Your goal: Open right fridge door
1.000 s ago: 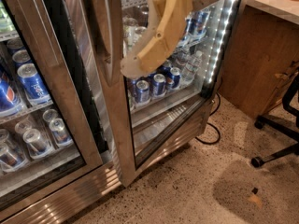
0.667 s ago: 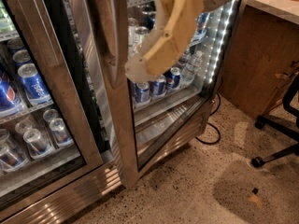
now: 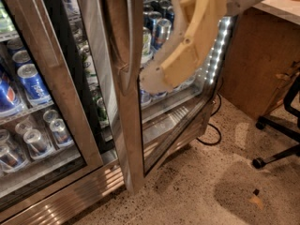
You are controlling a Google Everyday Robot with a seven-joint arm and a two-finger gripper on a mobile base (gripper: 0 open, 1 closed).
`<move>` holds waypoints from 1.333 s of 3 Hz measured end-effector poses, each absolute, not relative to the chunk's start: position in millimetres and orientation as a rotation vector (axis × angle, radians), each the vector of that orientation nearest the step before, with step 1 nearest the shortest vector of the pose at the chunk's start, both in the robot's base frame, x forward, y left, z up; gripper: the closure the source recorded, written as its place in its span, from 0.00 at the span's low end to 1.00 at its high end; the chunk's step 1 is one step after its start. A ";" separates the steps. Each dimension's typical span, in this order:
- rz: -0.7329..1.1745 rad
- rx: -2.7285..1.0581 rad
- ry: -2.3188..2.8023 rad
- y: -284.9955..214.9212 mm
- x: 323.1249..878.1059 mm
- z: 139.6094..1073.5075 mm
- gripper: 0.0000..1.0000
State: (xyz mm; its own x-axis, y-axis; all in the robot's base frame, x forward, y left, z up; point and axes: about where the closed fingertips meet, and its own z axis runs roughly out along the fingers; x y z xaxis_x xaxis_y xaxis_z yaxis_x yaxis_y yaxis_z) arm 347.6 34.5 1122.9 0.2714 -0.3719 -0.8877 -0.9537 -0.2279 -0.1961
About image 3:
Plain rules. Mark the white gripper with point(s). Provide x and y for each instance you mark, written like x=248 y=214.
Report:
x=193 y=26

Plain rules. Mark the glass fridge door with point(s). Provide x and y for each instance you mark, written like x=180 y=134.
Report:
x=39 y=32
x=145 y=135

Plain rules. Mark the steel fridge base grille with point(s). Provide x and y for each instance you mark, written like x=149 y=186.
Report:
x=73 y=199

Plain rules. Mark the front Red Bull can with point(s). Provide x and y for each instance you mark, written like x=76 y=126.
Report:
x=163 y=30

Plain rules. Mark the front 7up can right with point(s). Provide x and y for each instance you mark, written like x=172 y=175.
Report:
x=146 y=45

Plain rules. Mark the blue soda can front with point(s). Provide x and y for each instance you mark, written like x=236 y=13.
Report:
x=145 y=98

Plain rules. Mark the black office chair base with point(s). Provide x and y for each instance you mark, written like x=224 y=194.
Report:
x=259 y=162

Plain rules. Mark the front blue Pepsi can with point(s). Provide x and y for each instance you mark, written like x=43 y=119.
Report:
x=35 y=89

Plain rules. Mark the silver blue can lower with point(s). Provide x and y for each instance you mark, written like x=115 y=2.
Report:
x=60 y=133

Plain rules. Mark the large Pepsi can left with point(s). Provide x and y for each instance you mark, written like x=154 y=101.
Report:
x=10 y=101

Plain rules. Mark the silver can lower left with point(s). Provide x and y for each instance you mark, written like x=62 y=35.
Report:
x=38 y=144

